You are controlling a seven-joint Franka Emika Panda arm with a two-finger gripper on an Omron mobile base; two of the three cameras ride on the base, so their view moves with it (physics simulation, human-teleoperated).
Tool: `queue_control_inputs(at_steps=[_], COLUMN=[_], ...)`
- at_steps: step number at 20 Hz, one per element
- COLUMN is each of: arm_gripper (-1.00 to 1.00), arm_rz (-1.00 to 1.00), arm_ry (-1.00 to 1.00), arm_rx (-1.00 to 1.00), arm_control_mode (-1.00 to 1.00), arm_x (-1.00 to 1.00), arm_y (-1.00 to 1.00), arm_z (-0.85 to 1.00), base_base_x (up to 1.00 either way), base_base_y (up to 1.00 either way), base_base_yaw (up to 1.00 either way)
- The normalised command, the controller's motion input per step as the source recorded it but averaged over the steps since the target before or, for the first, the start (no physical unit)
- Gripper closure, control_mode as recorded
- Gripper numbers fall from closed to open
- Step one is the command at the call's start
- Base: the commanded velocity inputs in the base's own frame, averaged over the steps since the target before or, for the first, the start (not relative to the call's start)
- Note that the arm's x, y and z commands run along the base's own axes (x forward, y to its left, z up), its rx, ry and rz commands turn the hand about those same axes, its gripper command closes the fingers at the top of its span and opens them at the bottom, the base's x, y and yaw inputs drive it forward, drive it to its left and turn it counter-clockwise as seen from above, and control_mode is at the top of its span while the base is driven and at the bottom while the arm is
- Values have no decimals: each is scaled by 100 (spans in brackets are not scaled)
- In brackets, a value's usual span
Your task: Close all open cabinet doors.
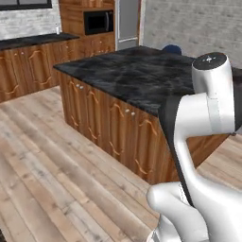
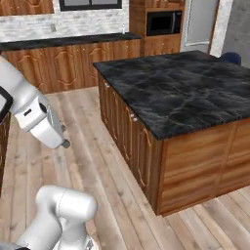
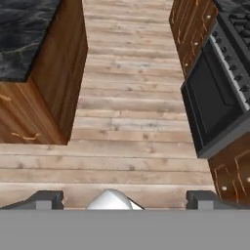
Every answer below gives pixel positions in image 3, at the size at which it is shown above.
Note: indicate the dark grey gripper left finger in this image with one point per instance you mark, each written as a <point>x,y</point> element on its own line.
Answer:
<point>49,197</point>

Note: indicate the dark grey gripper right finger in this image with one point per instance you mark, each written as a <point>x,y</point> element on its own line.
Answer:
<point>195,197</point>

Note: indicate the dark wooden door cabinet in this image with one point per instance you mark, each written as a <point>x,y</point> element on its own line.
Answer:
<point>232,172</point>

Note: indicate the wooden island cabinet, black top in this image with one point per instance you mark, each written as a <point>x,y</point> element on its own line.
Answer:
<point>49,81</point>

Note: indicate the dark wooden drawer cabinet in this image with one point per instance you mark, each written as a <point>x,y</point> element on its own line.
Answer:
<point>190,29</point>

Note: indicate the white rounded object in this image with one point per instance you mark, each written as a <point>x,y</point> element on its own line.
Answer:
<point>112,200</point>

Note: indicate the black oven door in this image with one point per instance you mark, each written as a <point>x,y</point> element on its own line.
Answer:
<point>211,97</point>

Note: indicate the black oven with hob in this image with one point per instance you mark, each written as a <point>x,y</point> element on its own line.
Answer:
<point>224,97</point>

